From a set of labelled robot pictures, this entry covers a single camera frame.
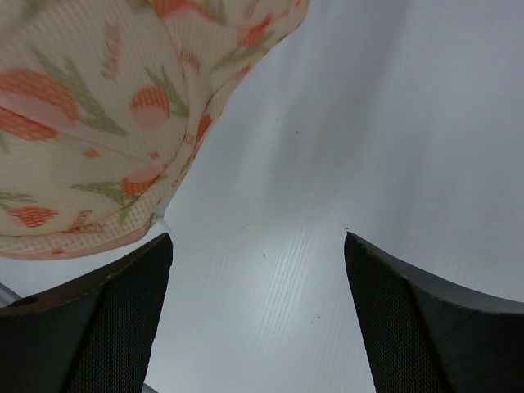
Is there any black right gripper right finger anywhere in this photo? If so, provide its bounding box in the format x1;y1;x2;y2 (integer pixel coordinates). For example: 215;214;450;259
344;233;523;393

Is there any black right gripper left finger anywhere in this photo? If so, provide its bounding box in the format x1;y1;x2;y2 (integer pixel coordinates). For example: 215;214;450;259
1;233;173;392

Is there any floral mesh laundry bag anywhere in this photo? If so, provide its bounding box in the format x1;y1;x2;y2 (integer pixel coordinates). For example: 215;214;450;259
1;0;308;260

